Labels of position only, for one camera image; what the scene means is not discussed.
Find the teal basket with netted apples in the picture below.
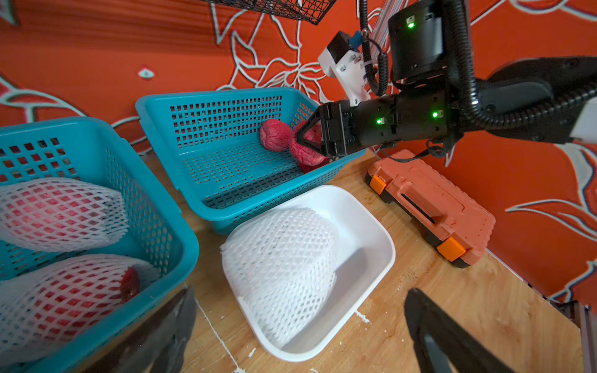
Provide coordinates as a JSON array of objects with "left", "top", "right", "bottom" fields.
[{"left": 1, "top": 117, "right": 199, "bottom": 372}]

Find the teal basket for bare apples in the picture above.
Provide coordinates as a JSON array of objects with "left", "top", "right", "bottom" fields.
[{"left": 135, "top": 87, "right": 366, "bottom": 236}]

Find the black wire wall basket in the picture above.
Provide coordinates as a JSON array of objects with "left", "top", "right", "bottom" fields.
[{"left": 208, "top": 0, "right": 336, "bottom": 25}]

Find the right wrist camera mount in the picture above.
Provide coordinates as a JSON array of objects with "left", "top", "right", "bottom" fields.
[{"left": 318, "top": 31, "right": 370, "bottom": 107}]

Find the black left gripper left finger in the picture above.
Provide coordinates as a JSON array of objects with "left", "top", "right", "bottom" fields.
[{"left": 87, "top": 288, "right": 197, "bottom": 373}]

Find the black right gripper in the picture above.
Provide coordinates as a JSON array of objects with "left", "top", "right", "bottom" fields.
[{"left": 294, "top": 99, "right": 358, "bottom": 162}]

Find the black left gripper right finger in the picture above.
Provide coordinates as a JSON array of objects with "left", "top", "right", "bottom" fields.
[{"left": 404, "top": 288, "right": 512, "bottom": 372}]

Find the white plastic tub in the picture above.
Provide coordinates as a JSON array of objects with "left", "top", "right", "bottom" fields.
[{"left": 220, "top": 185, "right": 396, "bottom": 362}]

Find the orange tool case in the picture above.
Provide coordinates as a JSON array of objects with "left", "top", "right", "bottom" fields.
[{"left": 365, "top": 149, "right": 496, "bottom": 268}]

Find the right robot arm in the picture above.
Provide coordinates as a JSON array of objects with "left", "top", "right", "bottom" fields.
[{"left": 294, "top": 1, "right": 596, "bottom": 159}]

